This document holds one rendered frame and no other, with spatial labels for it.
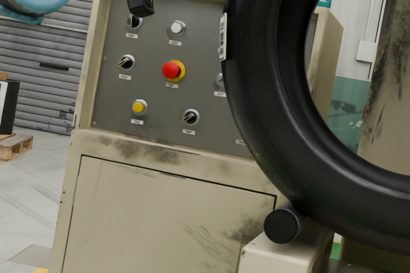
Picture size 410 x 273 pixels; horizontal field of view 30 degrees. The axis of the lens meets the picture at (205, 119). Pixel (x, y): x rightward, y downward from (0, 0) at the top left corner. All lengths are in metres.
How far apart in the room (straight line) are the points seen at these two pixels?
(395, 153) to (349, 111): 8.65
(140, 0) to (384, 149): 0.50
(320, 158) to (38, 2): 0.42
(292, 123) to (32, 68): 9.68
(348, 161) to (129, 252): 0.74
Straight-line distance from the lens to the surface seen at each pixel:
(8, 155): 7.31
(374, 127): 1.34
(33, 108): 10.54
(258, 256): 1.00
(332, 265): 1.29
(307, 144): 0.96
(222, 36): 1.00
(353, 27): 10.09
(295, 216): 1.00
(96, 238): 1.84
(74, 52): 10.42
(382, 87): 1.34
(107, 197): 1.81
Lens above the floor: 1.07
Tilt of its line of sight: 3 degrees down
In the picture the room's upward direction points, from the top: 10 degrees clockwise
